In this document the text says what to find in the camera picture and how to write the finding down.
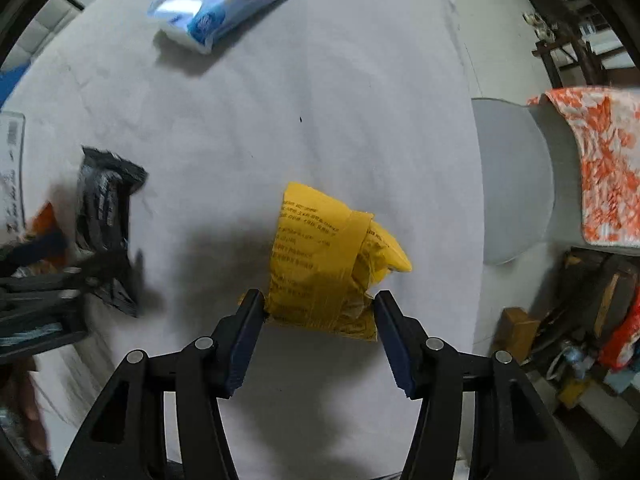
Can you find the white printed packet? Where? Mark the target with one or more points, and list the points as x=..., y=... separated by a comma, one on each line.
x=11, y=175

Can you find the black soft packet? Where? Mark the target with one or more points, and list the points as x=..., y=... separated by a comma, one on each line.
x=107, y=195

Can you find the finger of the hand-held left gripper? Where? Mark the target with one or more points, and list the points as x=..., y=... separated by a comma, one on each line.
x=35, y=332
x=35, y=285

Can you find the dark wooden rack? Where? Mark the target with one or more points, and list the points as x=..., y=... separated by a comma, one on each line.
x=565, y=55

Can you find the grey round cushion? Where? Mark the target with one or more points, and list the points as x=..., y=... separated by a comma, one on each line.
x=515, y=180

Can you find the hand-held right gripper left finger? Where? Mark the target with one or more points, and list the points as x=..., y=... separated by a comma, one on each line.
x=244, y=345

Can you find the person's left forearm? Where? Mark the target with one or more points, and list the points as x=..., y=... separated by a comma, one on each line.
x=27, y=405

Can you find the cardboard box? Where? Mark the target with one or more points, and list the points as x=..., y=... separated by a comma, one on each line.
x=517, y=332

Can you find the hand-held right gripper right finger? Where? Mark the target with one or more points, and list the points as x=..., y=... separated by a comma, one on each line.
x=396, y=347

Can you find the red plastic bag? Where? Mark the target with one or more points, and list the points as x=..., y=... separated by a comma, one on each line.
x=625, y=335

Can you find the orange packet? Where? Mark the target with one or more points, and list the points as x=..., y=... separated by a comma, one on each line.
x=44, y=216

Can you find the grey bed sheet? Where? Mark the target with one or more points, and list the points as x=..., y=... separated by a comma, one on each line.
x=300, y=135

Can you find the yellow soft packet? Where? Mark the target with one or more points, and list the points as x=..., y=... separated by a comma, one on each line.
x=315, y=265

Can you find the orange white floral cloth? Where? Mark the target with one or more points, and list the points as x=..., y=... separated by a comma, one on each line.
x=605, y=165

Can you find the blue tissue pack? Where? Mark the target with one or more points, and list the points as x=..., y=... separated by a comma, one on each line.
x=225, y=2

